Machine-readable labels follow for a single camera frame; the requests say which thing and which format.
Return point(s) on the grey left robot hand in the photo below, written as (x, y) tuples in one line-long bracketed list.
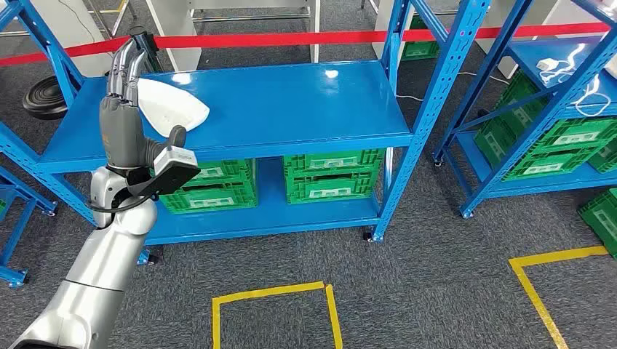
[(120, 130)]

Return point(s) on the white plastic shell part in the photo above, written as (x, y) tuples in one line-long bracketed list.
[(173, 108)]

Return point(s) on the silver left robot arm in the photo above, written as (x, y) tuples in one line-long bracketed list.
[(96, 269)]

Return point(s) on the black round rubber base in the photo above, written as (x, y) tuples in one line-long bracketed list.
[(43, 98)]

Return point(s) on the white table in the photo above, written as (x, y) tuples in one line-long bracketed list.
[(168, 29), (62, 29), (501, 14)]

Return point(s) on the green plastic crate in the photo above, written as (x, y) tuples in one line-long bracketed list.
[(332, 161), (226, 169), (496, 139), (608, 159), (573, 137), (602, 221), (212, 200), (419, 50), (549, 168), (332, 190)]

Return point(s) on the red barrier belt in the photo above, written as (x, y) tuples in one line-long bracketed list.
[(289, 38)]

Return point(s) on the yellow floor tape square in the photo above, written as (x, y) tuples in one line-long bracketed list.
[(559, 255), (270, 292)]

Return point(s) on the white power adapter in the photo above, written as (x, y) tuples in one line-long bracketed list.
[(547, 64)]

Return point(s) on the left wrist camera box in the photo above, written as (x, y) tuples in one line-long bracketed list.
[(168, 173)]

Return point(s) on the black stanchion post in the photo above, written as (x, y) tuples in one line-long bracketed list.
[(144, 46)]

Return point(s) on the chrome steel frame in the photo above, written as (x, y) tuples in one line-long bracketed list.
[(119, 19), (250, 16)]

